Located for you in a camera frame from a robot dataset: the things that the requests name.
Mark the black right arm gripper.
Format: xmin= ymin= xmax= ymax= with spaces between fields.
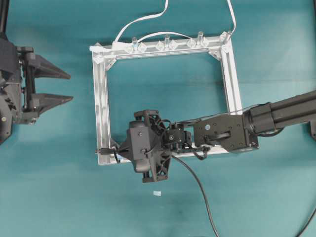
xmin=9 ymin=46 xmax=74 ymax=125

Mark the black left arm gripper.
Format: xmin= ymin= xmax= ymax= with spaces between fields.
xmin=115 ymin=110 xmax=192 ymax=183

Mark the white cable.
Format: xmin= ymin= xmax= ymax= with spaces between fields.
xmin=112 ymin=0 xmax=237 ymax=49

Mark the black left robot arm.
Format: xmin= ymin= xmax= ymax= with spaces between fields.
xmin=111 ymin=91 xmax=316 ymax=182

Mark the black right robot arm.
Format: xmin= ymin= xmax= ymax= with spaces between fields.
xmin=0 ymin=0 xmax=73 ymax=143

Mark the small clear plastic piece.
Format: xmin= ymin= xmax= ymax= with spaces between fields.
xmin=153 ymin=191 xmax=161 ymax=197

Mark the black camera cable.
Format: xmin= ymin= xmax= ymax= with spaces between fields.
xmin=170 ymin=155 xmax=223 ymax=237

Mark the far aluminium post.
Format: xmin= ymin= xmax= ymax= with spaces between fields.
xmin=132 ymin=37 xmax=138 ymax=51

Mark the aluminium post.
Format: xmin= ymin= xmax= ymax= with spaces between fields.
xmin=132 ymin=37 xmax=138 ymax=51
xmin=196 ymin=31 xmax=204 ymax=46
xmin=164 ymin=35 xmax=170 ymax=50

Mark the middle aluminium post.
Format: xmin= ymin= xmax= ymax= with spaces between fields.
xmin=164 ymin=35 xmax=170 ymax=50

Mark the near aluminium post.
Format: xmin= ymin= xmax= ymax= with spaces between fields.
xmin=196 ymin=31 xmax=204 ymax=46

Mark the aluminium extrusion frame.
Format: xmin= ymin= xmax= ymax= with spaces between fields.
xmin=89 ymin=31 xmax=260 ymax=165

